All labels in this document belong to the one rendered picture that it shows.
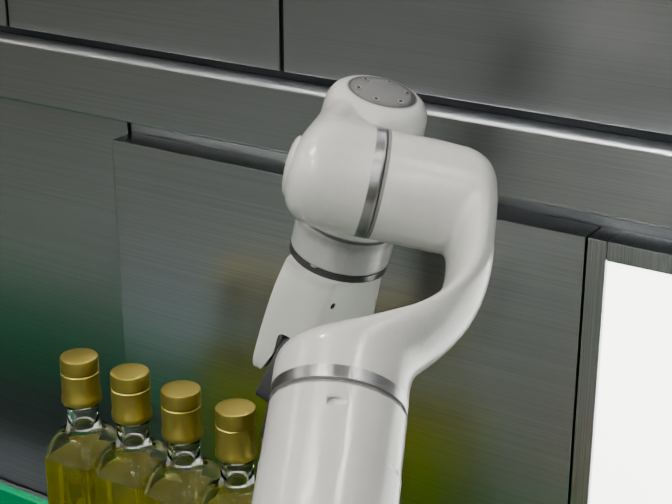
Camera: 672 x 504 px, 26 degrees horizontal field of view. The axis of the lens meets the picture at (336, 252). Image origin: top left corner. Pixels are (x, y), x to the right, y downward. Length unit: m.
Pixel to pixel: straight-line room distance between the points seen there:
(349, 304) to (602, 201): 0.21
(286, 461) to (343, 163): 0.21
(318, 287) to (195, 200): 0.29
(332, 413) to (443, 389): 0.40
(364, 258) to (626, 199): 0.20
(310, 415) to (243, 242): 0.47
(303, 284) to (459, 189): 0.17
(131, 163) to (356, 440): 0.58
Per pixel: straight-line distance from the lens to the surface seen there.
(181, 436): 1.23
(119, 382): 1.25
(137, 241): 1.37
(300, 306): 1.06
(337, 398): 0.84
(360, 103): 1.01
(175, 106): 1.31
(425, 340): 0.89
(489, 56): 1.15
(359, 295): 1.09
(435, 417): 1.25
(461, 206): 0.94
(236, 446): 1.19
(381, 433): 0.84
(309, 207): 0.94
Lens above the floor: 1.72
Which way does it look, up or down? 22 degrees down
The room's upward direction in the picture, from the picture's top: straight up
